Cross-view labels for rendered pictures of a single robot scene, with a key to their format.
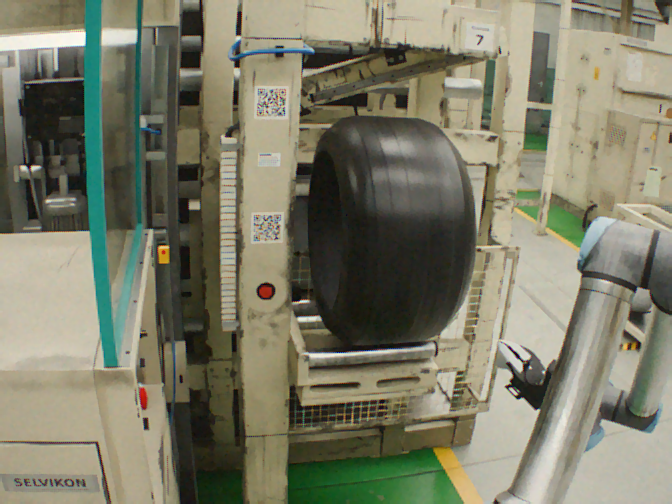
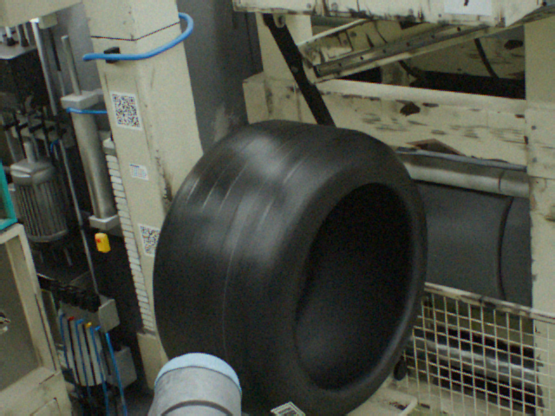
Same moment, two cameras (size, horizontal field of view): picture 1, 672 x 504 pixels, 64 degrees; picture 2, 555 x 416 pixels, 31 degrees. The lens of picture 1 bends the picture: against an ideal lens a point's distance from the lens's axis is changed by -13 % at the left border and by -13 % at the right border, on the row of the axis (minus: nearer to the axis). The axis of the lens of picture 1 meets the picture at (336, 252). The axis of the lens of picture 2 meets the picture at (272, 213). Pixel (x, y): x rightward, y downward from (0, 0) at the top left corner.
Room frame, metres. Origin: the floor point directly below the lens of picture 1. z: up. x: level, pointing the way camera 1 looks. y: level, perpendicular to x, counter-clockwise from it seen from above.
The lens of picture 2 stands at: (0.54, -1.55, 2.11)
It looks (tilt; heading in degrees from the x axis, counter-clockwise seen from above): 25 degrees down; 57
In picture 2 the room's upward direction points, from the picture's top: 9 degrees counter-clockwise
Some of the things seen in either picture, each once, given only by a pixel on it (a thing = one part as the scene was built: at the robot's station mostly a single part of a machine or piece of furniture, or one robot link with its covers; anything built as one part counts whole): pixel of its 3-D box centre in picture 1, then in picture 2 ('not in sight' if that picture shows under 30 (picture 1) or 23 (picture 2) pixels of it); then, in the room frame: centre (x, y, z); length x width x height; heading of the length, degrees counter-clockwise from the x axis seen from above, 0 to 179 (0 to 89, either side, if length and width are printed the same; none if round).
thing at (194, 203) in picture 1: (199, 301); not in sight; (2.19, 0.53, 0.61); 0.33 x 0.06 x 0.86; 14
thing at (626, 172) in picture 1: (644, 176); not in sight; (5.47, -3.02, 0.62); 0.91 x 0.58 x 1.25; 105
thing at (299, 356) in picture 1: (290, 332); not in sight; (1.45, 0.11, 0.90); 0.40 x 0.03 x 0.10; 14
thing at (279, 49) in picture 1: (270, 47); (137, 40); (1.41, 0.18, 1.63); 0.19 x 0.19 x 0.06; 14
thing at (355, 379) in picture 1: (367, 375); not in sight; (1.35, -0.10, 0.83); 0.36 x 0.09 x 0.06; 104
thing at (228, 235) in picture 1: (229, 235); (140, 239); (1.36, 0.25, 1.19); 0.05 x 0.04 x 0.48; 14
